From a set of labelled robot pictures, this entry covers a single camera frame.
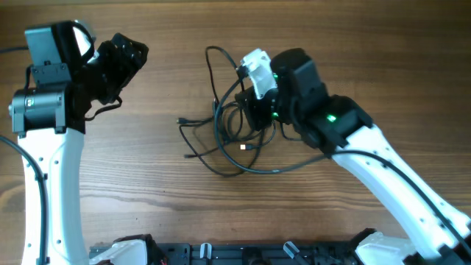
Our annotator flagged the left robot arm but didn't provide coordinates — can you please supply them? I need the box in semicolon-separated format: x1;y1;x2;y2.
9;21;149;264

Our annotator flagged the left camera black cable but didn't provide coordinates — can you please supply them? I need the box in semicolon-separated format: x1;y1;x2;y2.
0;46;51;265

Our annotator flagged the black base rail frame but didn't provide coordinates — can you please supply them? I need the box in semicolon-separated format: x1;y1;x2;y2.
88;241;369;265

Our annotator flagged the thick black usb cable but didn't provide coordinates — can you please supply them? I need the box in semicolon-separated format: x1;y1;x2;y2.
205;45;279;177

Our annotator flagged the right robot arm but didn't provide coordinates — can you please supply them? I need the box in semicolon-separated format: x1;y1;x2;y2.
235;48;470;264

